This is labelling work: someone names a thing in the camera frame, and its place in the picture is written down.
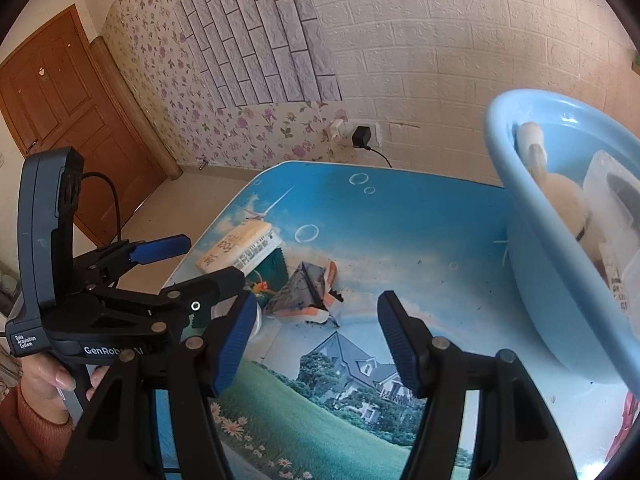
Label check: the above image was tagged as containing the red plastic item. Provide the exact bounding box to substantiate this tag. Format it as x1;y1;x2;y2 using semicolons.
607;390;640;466

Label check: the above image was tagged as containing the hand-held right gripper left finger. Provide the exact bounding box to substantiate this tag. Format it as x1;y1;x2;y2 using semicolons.
56;291;259;480

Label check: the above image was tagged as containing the person's left forearm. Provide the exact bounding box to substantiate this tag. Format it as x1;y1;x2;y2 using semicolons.
0;390;76;477

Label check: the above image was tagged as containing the clear bag with barcode label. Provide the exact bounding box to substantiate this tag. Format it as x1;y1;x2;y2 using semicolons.
195;220;288;286

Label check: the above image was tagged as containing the blue plastic basin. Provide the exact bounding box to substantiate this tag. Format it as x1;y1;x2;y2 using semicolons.
484;89;640;386

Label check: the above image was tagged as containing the person's left hand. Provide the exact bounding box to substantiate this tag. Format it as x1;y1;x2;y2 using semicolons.
19;351;111;415

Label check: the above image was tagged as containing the black wall adapter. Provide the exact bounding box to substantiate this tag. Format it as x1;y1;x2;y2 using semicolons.
351;126;394;169

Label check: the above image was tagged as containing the snack wrapper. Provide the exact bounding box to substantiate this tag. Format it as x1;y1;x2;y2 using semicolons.
262;260;346;328

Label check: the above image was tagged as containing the cream plush toy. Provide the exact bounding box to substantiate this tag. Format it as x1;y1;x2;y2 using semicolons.
515;122;593;261

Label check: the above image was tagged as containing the brown wooden door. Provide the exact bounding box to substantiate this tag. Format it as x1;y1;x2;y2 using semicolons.
0;4;168;248

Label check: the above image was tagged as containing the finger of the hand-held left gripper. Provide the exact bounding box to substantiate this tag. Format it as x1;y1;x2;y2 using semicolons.
87;266;247;341
74;234;192;288

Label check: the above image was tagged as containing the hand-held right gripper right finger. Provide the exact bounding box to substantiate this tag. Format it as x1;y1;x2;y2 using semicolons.
376;290;583;480

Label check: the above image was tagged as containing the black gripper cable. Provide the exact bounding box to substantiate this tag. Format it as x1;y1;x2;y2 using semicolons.
81;172;124;246

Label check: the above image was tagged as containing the printed desktop table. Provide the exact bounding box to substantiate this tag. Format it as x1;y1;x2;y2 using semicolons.
150;160;640;480

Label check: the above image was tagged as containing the clear plastic storage box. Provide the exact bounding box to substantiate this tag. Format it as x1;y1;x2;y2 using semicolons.
582;150;640;261

